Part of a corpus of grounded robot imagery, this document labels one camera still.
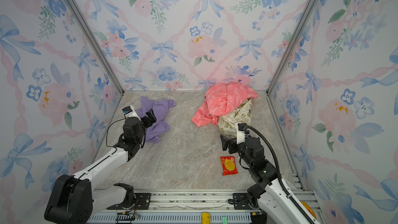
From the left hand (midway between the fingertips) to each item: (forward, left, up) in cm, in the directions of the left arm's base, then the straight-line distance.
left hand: (146, 111), depth 84 cm
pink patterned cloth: (+17, -42, -8) cm, 46 cm away
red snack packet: (-22, -45, -18) cm, 53 cm away
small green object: (-46, -40, -19) cm, 64 cm away
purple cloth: (+16, -1, -17) cm, 23 cm away
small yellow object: (-46, -32, -18) cm, 59 cm away
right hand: (-12, -43, -1) cm, 45 cm away
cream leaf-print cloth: (0, -46, -13) cm, 48 cm away
